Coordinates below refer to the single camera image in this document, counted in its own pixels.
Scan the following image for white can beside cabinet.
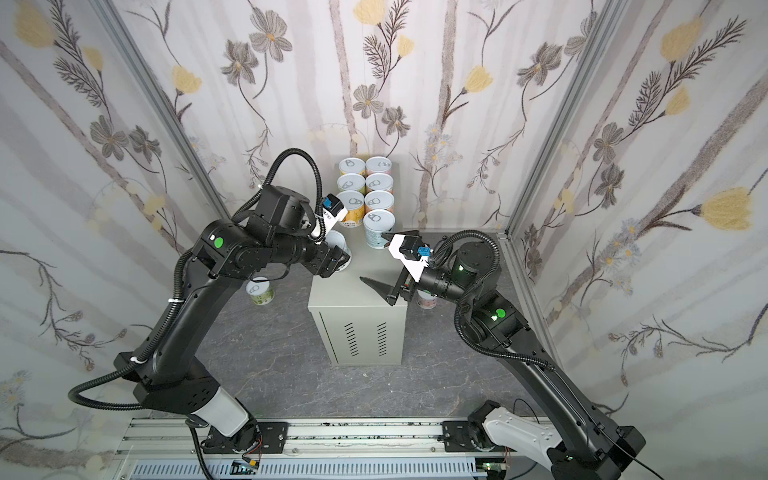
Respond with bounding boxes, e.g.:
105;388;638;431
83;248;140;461
417;290;438;310

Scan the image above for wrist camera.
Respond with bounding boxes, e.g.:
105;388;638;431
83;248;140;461
387;233;432;283
321;194;348;231

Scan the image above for orange label can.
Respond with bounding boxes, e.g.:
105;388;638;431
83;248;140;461
337;190;365;228

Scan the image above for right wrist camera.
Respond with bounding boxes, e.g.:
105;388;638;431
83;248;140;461
387;233;432;283

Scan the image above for yellow label can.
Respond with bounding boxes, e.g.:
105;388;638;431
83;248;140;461
337;157;366;176

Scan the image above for pink label can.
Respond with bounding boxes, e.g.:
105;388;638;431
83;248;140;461
366;156;393;176

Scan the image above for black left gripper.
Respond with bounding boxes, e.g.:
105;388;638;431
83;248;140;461
268;218;355;278

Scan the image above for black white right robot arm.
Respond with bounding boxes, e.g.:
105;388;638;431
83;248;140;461
363;230;646;479

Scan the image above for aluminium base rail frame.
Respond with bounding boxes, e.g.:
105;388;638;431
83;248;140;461
113;416;619;480

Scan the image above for light blue can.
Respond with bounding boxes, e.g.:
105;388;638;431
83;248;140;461
363;209;396;249
325;230;352;271

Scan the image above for white slotted cable duct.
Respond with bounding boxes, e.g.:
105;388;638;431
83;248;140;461
128;458;487;480

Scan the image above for grey metal cabinet box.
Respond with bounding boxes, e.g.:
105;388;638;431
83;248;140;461
308;223;407;366

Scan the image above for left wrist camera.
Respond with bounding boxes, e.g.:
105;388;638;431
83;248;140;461
321;194;348;231

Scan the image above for brown label can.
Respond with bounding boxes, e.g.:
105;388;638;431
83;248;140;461
366;173;394;193

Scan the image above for green label can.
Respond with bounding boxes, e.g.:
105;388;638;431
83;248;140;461
337;173;366;194
245;277;275;305

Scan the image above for black corrugated left cable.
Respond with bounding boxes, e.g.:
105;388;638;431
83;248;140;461
67;257;193;413

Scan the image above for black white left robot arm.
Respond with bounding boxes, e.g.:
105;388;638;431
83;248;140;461
115;186;349;451

